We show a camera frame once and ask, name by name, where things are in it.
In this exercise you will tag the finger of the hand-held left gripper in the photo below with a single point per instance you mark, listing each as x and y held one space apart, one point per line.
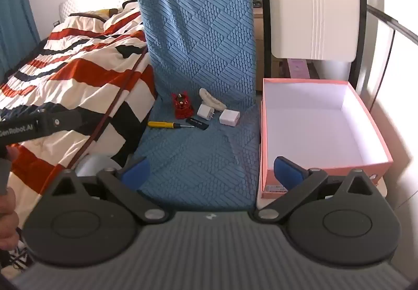
60 120

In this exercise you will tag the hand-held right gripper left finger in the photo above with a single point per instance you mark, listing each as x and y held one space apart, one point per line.
137 172

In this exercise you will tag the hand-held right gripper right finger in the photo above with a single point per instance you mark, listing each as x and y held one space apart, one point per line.
287 171

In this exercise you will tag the pink cardboard box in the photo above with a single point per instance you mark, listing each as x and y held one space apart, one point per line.
313 120

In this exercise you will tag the black lighter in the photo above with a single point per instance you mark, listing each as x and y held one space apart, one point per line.
197 123

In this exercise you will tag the red toy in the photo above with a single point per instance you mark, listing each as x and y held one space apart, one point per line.
183 107

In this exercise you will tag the white charger with prongs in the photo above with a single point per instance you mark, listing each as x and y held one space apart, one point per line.
204 112

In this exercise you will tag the person's left hand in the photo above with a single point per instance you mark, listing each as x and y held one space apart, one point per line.
7 215

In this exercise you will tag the striped red black white blanket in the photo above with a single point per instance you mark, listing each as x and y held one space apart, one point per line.
81 74

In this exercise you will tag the small metal pin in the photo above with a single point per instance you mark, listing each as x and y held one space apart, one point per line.
160 124

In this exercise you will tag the white fuzzy hair clip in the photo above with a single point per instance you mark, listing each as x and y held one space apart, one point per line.
210 100

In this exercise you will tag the pink carton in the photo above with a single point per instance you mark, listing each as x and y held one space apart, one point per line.
298 69

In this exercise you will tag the blue curtain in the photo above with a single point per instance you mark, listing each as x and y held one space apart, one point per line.
16 15

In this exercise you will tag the white pillow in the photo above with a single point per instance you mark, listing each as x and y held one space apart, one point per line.
73 2

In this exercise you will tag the blue quilted chair cover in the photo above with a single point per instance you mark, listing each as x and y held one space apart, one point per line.
199 48

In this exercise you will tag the small black device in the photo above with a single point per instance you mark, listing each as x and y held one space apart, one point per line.
258 2

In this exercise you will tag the black curved metal bar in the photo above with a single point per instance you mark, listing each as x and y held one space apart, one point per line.
392 23

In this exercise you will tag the white chair with black frame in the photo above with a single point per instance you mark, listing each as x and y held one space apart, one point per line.
313 9

